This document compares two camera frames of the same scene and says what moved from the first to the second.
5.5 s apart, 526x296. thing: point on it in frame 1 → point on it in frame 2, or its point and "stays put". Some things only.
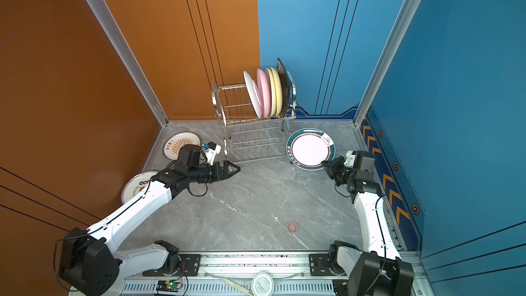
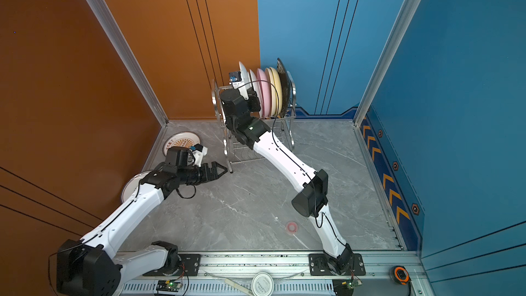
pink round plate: [264, 92] stays put
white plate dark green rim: [308, 148] → [245, 78]
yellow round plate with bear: [278, 91] stays put
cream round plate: [272, 91] stays put
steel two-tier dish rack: [248, 138] stays put
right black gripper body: [353, 176] → [255, 102]
